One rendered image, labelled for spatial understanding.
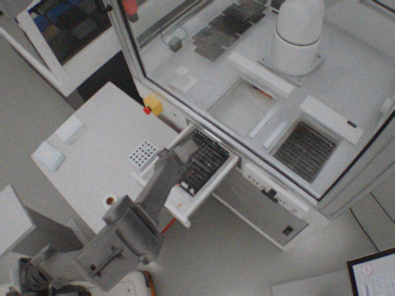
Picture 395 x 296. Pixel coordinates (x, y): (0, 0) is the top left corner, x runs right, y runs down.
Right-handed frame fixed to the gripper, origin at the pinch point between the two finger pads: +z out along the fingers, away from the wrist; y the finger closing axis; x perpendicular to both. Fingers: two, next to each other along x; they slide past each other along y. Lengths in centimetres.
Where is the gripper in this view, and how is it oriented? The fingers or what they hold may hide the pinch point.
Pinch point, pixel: (183, 177)
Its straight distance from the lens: 110.0
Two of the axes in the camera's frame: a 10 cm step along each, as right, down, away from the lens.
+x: -7.3, -5.7, 3.7
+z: 1.9, 3.6, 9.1
